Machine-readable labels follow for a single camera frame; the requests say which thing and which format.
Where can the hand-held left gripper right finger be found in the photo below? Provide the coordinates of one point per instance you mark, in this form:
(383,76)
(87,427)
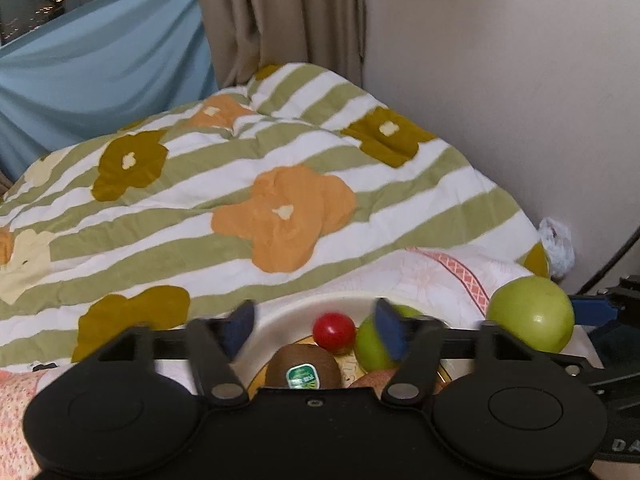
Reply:
(391,332)

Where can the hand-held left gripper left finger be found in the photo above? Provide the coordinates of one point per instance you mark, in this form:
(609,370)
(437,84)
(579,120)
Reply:
(240,327)

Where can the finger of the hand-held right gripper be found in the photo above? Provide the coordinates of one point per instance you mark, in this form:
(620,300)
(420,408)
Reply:
(592,308)
(580,367)

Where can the cream oval bowl duck print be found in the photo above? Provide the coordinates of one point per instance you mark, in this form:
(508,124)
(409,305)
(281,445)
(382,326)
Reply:
(285,320)

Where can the large yellow-red apple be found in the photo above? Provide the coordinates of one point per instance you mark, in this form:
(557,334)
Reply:
(370,380)

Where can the red tomato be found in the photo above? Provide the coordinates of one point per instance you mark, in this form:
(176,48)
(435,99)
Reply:
(334,331)

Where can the large green apple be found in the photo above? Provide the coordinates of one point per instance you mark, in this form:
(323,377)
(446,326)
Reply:
(530,312)

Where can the small green apple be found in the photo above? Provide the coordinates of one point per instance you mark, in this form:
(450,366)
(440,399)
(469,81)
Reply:
(370,350)

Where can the pink floral bed sheet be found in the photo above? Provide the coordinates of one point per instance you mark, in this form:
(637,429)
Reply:
(425,275)

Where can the brown kiwi with sticker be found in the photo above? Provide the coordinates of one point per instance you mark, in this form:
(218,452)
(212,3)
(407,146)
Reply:
(300,360)

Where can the white crumpled tissue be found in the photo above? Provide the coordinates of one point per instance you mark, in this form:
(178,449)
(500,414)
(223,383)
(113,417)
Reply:
(557,247)

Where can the striped floral blanket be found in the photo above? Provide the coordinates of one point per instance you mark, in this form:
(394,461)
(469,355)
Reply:
(200,185)

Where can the blue curtain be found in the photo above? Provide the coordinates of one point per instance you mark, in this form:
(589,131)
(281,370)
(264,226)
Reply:
(100,60)

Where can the beige curtain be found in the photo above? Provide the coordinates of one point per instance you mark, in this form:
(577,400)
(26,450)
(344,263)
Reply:
(280,10)

